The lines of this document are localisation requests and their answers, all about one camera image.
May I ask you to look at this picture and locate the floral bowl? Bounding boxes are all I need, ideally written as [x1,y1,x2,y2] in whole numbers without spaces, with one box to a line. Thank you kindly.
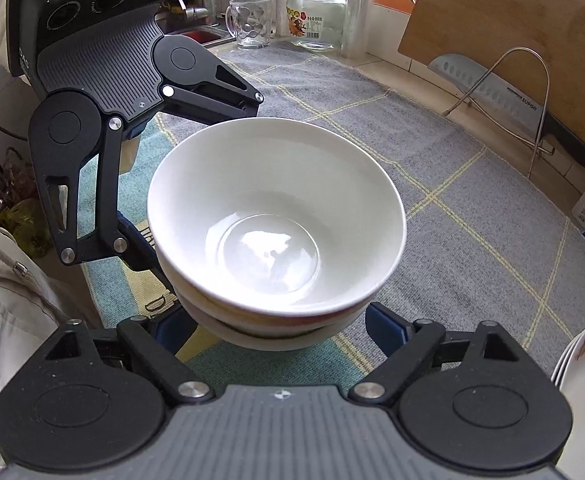
[176,294,365,352]
[157,250,369,337]

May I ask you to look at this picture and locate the plain white bowl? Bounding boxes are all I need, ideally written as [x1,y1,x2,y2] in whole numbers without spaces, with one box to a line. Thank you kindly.
[147,118,407,316]

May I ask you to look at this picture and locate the lower stacked plates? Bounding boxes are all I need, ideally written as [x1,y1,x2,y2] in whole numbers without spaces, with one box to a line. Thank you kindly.
[550,334,581,388]

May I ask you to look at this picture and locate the kitchen knife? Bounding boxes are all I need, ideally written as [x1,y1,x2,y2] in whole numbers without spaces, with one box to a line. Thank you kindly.
[428,53,585,168]

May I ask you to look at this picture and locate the red basin in sink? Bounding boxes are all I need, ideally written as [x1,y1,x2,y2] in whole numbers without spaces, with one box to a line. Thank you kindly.
[183,29,233,48]

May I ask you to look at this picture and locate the glass mug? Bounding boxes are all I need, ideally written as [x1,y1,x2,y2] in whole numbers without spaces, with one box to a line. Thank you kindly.
[225,0,275,49]

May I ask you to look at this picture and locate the yellow plastic bag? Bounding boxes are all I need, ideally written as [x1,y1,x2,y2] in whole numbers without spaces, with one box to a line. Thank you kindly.
[1,198,54,259]

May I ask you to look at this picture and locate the glass jar yellow lid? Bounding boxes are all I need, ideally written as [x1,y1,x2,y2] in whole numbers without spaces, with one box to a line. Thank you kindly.
[286,0,347,52]

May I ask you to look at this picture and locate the wooden cutting board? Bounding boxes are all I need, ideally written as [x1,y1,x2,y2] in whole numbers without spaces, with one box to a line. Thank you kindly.
[399,0,585,142]

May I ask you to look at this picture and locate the wire rack stand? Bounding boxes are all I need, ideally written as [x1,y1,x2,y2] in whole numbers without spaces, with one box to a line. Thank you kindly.
[428,47,555,178]

